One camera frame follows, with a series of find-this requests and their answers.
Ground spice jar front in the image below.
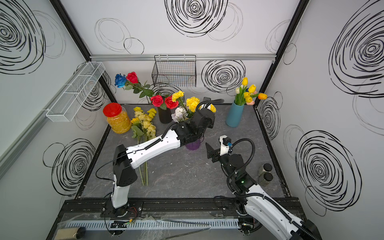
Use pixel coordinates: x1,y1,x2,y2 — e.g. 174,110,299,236
258,172,274,187

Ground spice jar back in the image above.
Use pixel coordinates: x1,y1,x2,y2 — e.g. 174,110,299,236
258,163,273,176

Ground red rose low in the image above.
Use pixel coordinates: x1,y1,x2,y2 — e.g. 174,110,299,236
150,95,164,108

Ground teal ceramic vase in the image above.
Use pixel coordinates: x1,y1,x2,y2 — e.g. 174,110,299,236
226,102,244,128

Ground yellow carnation bouquet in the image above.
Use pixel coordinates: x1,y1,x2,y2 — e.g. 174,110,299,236
171,91,216,123

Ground red rose top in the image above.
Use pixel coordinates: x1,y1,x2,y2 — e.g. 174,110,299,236
125,71,180,110

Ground sunflower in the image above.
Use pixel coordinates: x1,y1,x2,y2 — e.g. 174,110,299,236
131,118,145,140

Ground yellow rose stem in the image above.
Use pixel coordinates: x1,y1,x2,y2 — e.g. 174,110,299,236
131,111,156,143

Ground spice jar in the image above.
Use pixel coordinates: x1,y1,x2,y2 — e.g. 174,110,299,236
258,163,273,176
258,172,274,187

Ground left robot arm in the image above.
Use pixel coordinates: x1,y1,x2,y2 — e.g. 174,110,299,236
111,108,215,209

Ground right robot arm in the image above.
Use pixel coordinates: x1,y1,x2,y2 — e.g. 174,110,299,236
206,143,322,240

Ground yellow tulip bouquet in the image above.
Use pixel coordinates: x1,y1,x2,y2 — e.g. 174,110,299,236
234,78,268,106

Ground white cable duct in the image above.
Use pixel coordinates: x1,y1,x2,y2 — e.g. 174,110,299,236
59,219,240,231

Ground blue rose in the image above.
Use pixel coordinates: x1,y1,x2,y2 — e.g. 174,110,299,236
115,74,127,88

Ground black wire basket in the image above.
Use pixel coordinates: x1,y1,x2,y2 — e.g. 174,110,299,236
152,55,197,87

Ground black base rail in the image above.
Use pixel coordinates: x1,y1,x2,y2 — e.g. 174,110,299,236
101,196,301,218

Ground black vase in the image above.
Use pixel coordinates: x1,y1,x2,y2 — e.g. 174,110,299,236
158,107,173,124

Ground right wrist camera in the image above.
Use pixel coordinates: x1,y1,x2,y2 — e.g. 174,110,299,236
219,135,232,156

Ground red lid plastic jar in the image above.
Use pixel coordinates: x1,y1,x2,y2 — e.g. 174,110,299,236
103,103,131,134

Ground purple glass vase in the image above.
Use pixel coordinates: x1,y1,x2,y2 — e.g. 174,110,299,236
186,139,201,151

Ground yellow poppy stem large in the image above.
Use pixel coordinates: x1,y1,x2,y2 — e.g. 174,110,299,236
143,107,158,186

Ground white wire shelf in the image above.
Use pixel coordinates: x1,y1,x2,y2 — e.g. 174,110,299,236
46,62,105,122

